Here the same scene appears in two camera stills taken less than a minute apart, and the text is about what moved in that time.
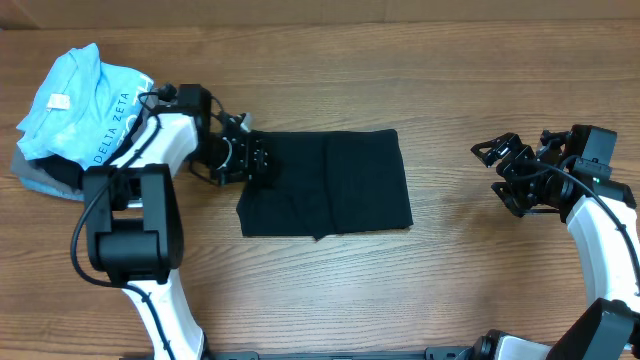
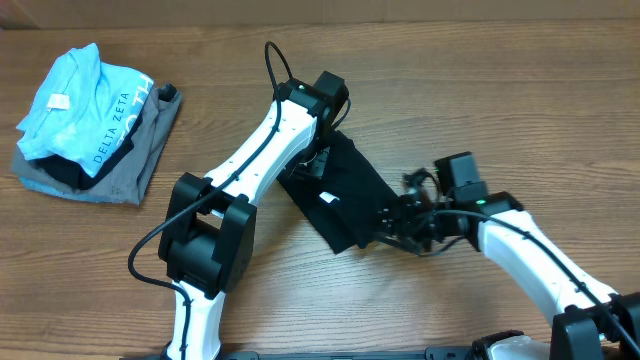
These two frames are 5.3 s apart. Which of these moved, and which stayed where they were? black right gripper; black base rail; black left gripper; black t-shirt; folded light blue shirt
Moved: black t-shirt; black left gripper; black right gripper
Stayed: folded light blue shirt; black base rail
